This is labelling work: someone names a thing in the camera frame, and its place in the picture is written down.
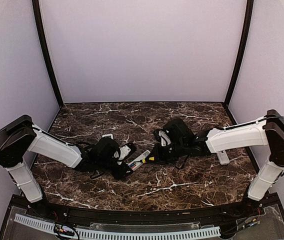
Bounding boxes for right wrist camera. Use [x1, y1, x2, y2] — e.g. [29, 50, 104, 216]
[153, 129, 172, 147]

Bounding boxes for left black frame post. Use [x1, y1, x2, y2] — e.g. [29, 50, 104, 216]
[31, 0, 64, 107]

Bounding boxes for yellow handled screwdriver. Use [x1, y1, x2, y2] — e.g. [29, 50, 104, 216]
[135, 156, 155, 164]

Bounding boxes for white remote at right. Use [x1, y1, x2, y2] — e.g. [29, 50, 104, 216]
[216, 150, 230, 165]

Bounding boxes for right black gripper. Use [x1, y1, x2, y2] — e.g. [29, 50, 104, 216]
[145, 140, 188, 166]

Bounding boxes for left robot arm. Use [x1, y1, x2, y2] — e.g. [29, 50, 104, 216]
[0, 115, 136, 218]

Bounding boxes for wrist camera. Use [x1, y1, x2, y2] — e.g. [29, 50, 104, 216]
[113, 142, 137, 162]
[153, 129, 172, 147]

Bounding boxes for black frame post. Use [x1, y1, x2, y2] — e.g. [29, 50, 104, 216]
[31, 0, 64, 107]
[223, 0, 255, 107]

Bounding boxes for white TCL air-conditioner remote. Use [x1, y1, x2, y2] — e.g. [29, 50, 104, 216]
[102, 133, 114, 140]

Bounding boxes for right black frame post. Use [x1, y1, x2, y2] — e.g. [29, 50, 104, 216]
[223, 0, 255, 107]

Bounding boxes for slim white remote control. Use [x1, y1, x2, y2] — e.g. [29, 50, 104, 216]
[128, 150, 151, 172]

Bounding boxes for orange blue battery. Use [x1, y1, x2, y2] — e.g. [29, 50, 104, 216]
[129, 162, 138, 169]

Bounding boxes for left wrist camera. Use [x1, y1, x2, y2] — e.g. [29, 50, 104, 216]
[113, 142, 137, 162]

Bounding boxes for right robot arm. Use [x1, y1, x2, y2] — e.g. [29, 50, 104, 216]
[143, 109, 284, 217]

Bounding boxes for white slotted cable duct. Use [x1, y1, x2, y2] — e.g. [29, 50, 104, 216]
[13, 213, 221, 240]

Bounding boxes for black front rail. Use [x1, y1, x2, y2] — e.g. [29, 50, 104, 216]
[24, 197, 263, 227]

